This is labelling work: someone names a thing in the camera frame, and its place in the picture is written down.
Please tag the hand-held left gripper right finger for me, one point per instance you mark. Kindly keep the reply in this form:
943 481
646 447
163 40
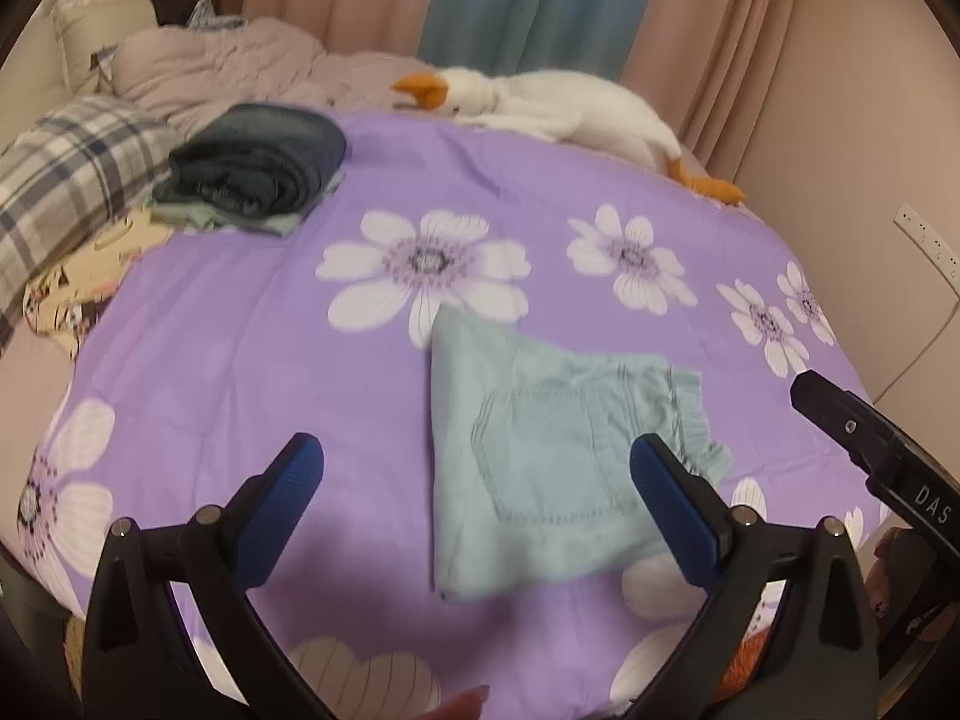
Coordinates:
671 517

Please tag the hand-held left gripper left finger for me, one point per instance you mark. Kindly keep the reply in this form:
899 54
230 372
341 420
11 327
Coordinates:
281 510

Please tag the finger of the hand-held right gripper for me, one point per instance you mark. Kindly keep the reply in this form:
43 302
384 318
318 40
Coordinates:
862 427

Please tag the light blue denim shorts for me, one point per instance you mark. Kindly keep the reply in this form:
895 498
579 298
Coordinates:
540 465

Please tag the dark folded pants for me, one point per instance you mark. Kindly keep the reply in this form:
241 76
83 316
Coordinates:
262 154

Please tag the person's right hand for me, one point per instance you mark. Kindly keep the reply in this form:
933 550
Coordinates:
889 562

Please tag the person's left hand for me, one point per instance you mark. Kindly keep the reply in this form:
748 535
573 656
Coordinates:
461 705

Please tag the purple floral bed sheet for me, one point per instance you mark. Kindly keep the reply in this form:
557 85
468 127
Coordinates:
300 352

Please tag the orange cloth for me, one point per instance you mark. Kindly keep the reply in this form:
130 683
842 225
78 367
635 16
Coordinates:
742 664

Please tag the white power strip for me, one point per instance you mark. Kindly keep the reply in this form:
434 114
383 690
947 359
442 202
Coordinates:
930 240

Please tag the green folded garment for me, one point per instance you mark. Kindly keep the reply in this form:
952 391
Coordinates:
277 225

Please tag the yellow cartoon printed cloth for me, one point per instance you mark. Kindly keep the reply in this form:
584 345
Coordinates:
82 277

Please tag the grey plaid pillow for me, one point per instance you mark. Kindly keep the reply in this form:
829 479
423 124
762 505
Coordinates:
60 172

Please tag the white goose plush toy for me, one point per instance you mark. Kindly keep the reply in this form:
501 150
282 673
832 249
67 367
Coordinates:
585 109

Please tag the pink quilt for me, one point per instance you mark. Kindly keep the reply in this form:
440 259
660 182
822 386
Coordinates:
240 60

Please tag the blue curtain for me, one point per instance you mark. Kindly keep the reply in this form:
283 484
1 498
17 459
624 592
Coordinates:
525 0

